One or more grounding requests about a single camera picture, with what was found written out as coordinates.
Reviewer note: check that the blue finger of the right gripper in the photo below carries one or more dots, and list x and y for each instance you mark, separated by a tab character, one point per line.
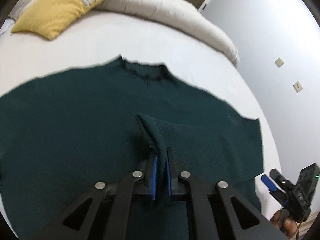
268	183
277	176

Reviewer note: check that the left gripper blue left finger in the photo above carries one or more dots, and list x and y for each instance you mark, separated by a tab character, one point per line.
103	211

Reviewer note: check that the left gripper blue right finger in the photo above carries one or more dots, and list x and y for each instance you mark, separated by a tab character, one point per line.
216	211

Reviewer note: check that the dark green sweater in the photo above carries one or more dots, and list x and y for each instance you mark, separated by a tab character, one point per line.
62	133

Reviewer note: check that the person's right hand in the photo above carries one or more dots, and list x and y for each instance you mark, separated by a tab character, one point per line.
290	226

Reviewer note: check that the white bed sheet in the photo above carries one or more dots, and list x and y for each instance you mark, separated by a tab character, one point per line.
100	37

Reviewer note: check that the yellow patterned pillow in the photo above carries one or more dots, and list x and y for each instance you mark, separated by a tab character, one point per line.
48	18

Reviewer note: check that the white pillow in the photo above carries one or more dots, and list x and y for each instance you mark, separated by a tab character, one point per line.
6	25

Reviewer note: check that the beige duvet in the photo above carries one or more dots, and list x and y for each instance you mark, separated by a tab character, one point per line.
178	14

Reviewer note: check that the lower wall socket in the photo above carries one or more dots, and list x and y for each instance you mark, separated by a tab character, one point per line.
297	86

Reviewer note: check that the wall socket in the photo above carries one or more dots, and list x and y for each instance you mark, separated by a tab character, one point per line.
297	86
279	62

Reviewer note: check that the upper wall socket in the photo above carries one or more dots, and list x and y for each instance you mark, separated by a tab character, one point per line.
279	62

